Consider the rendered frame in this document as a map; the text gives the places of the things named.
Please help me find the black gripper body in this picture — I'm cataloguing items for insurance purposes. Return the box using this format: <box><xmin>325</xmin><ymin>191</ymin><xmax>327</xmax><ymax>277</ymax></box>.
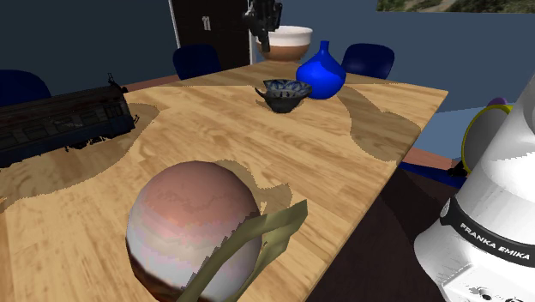
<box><xmin>243</xmin><ymin>0</ymin><xmax>284</xmax><ymax>39</ymax></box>

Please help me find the dark blue patterned bowl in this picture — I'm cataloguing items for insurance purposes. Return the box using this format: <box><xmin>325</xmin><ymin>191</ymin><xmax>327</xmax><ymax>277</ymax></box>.
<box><xmin>255</xmin><ymin>78</ymin><xmax>314</xmax><ymax>115</ymax></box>

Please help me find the landscape wall picture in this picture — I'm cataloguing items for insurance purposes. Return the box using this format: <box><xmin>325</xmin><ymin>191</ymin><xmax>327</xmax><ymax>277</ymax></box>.
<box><xmin>376</xmin><ymin>0</ymin><xmax>535</xmax><ymax>14</ymax></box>

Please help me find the pink onion with green leaves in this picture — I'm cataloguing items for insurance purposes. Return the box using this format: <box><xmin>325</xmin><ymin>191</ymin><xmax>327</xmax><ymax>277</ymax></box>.
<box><xmin>125</xmin><ymin>160</ymin><xmax>310</xmax><ymax>302</ymax></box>

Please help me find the dark door with white frame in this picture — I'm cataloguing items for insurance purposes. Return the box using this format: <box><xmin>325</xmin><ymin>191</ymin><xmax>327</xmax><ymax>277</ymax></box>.
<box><xmin>167</xmin><ymin>0</ymin><xmax>257</xmax><ymax>71</ymax></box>

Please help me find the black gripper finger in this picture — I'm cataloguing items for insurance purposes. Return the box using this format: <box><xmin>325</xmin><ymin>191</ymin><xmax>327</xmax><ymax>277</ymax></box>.
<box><xmin>255</xmin><ymin>34</ymin><xmax>273</xmax><ymax>54</ymax></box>

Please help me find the round yellow-rimmed grey object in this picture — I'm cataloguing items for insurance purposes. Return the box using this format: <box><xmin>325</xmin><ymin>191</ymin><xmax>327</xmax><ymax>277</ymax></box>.
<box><xmin>460</xmin><ymin>97</ymin><xmax>514</xmax><ymax>177</ymax></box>

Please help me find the dark toy train carriage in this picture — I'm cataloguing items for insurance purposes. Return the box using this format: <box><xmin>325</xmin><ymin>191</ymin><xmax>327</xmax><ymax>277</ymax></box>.
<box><xmin>0</xmin><ymin>73</ymin><xmax>141</xmax><ymax>169</ymax></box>

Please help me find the blue vase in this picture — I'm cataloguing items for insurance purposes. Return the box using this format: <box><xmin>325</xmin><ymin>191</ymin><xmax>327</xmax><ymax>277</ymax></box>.
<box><xmin>295</xmin><ymin>40</ymin><xmax>347</xmax><ymax>100</ymax></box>

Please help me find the wooden table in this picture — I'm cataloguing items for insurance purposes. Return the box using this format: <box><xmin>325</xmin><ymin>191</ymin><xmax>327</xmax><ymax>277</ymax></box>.
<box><xmin>0</xmin><ymin>60</ymin><xmax>449</xmax><ymax>302</ymax></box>

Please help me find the dark blue chair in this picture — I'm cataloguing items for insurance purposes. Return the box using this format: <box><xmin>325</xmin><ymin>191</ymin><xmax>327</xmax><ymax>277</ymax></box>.
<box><xmin>0</xmin><ymin>69</ymin><xmax>52</xmax><ymax>108</ymax></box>
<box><xmin>172</xmin><ymin>43</ymin><xmax>223</xmax><ymax>81</ymax></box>
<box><xmin>340</xmin><ymin>43</ymin><xmax>396</xmax><ymax>81</ymax></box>

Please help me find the white and brown bowl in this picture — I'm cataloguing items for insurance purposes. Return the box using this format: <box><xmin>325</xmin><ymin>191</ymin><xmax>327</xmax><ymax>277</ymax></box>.
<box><xmin>255</xmin><ymin>26</ymin><xmax>314</xmax><ymax>64</ymax></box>

